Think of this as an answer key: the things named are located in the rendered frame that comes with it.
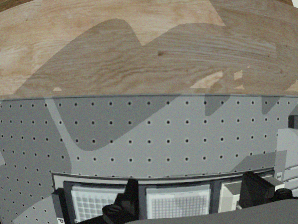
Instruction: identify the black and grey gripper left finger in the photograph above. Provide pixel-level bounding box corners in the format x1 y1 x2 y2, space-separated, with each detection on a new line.
74 179 139 224

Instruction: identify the grey well plate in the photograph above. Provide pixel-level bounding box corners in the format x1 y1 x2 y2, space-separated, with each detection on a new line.
146 184 211 219

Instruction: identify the white deep-well block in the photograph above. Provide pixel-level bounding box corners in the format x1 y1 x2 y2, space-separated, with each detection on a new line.
218 174 285 213

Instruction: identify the dark grey plate carrier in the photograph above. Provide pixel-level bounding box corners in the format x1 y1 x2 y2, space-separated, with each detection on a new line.
51 170 275 224

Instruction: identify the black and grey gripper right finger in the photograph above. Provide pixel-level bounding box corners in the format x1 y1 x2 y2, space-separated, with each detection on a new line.
239 171 298 209

